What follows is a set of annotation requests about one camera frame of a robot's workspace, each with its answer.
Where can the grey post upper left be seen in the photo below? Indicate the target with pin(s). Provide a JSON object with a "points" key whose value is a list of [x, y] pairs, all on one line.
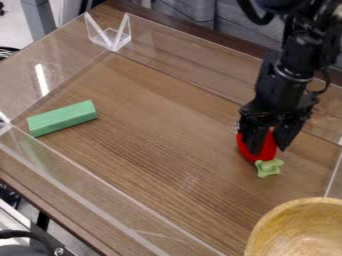
{"points": [[39, 16]]}

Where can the black metal bracket with screw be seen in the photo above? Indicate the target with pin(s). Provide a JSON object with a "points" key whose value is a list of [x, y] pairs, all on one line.
{"points": [[49, 240]]}

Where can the green rectangular foam block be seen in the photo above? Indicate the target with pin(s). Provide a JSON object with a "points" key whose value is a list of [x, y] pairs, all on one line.
{"points": [[62, 118]]}

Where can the wooden bowl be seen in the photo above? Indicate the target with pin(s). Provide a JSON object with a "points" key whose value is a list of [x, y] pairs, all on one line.
{"points": [[300, 228]]}

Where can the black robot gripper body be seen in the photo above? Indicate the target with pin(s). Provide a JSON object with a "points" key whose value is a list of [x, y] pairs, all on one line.
{"points": [[281, 104]]}

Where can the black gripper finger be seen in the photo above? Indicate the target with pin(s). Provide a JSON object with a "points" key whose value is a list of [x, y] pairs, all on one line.
{"points": [[255, 131], [287, 129]]}

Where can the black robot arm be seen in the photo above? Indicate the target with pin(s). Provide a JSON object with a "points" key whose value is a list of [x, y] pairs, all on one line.
{"points": [[312, 34]]}

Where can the red toy fruit green stem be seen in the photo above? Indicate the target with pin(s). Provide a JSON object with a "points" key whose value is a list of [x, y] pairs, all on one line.
{"points": [[265, 161]]}

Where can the clear acrylic tray enclosure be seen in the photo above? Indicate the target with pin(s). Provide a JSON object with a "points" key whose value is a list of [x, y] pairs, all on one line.
{"points": [[148, 181]]}

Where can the clear acrylic corner bracket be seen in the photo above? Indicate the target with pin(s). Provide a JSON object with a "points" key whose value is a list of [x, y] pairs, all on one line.
{"points": [[110, 38]]}

